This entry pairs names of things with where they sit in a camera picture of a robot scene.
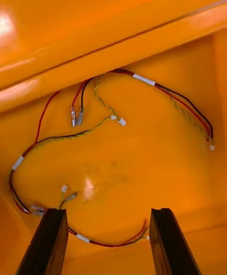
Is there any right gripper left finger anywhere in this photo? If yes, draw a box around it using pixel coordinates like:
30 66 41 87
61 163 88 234
15 208 70 275

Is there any red black green-yellow wire harness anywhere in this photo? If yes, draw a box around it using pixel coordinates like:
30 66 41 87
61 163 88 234
8 90 118 216
58 184 150 248
70 68 215 151

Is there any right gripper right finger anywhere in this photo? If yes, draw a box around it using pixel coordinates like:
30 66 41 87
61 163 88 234
149 207 202 275

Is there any yellow-orange plastic bin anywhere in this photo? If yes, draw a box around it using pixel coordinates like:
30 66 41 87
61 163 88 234
0 2 227 275
0 0 227 90

